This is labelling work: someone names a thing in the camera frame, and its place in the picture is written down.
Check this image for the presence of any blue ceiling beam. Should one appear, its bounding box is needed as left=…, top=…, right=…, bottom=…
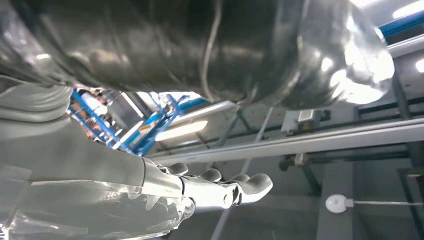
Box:
left=377, top=9, right=424, bottom=39

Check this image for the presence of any blue overhead steel frame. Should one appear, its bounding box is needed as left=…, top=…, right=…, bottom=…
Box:
left=66, top=87, right=214, bottom=157

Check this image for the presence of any white ceiling sensor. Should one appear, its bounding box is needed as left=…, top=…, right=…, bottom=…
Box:
left=324, top=194, right=424, bottom=214

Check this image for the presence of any grey ceiling junction box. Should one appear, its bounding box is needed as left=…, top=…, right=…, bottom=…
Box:
left=281, top=108, right=332, bottom=134

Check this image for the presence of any grey ceiling cable tray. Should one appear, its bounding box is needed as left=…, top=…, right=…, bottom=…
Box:
left=145, top=117, right=424, bottom=166

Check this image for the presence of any ceiling light strip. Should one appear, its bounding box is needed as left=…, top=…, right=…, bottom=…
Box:
left=154, top=119, right=209, bottom=143
left=392, top=0, right=424, bottom=19

